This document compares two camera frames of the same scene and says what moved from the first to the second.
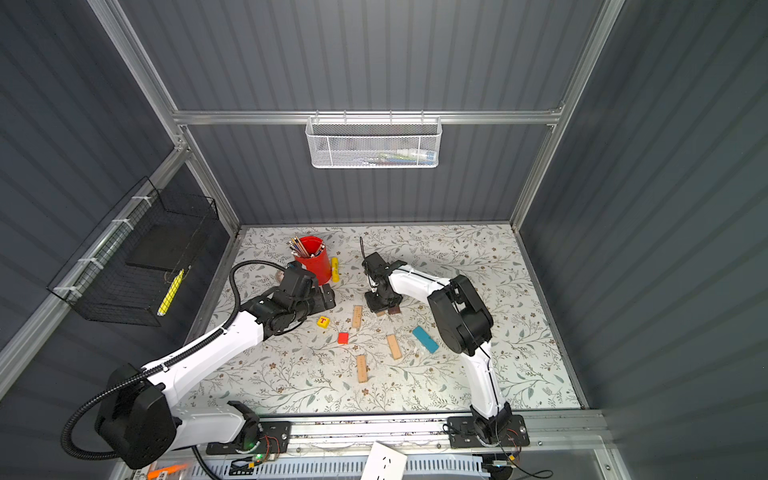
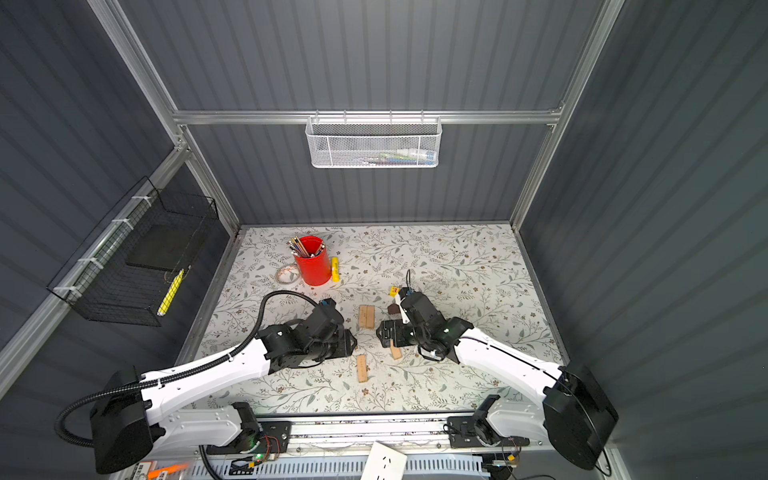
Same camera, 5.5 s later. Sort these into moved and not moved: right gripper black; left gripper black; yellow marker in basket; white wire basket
Moved: left gripper black; right gripper black
Not moved: yellow marker in basket; white wire basket
